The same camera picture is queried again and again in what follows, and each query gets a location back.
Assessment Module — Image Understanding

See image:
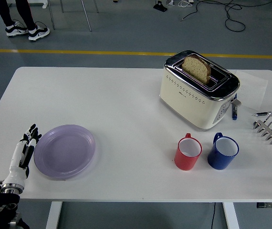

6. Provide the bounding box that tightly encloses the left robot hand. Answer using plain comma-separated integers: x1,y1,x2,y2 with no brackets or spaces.
1,123,42,189

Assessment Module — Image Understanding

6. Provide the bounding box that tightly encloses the purple plastic plate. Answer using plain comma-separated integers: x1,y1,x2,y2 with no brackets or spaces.
33,124,96,180

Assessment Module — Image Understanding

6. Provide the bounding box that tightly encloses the brown bread slice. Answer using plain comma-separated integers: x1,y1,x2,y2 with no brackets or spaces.
181,56,212,84

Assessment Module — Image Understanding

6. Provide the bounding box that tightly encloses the black ballpoint pen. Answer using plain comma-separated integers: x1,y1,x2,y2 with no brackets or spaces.
251,110,272,117

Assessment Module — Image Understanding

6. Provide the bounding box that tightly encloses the metal toast rack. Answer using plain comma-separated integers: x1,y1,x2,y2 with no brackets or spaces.
252,112,272,146

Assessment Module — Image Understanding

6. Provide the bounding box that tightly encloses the blue marker pen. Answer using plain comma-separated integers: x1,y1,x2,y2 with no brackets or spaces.
231,93,239,121

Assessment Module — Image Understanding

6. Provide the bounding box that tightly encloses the white table leg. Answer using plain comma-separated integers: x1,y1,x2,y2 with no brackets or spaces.
223,202,240,229
45,201,63,229

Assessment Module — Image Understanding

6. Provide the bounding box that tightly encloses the blue mug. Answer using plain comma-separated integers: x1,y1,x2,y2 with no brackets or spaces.
207,132,240,170

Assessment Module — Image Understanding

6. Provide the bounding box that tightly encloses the cream chrome toaster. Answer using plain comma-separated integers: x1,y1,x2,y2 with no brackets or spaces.
159,49,242,131

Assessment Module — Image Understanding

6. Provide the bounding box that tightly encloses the red mug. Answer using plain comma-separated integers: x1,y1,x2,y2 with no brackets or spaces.
174,133,203,171

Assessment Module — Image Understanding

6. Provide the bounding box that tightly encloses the person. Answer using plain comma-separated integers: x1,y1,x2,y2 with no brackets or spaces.
0,0,51,42

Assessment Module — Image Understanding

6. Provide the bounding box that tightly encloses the black floor device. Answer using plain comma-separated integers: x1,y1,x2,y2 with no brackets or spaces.
153,0,168,11

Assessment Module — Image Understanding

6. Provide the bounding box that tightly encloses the white furniture base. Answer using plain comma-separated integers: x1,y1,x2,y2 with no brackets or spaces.
30,0,49,8

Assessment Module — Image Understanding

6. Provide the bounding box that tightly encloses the black floor cable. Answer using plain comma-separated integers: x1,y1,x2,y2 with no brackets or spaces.
180,0,272,32

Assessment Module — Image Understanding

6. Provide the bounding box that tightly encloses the white floor cable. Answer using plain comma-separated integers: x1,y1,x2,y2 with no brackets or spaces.
178,0,194,8

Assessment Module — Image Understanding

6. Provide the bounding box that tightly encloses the black cable under table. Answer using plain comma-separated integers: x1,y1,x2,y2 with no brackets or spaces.
209,202,217,229

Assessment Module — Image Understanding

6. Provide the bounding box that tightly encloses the metal chair frame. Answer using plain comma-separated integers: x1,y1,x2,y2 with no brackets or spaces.
47,0,100,32

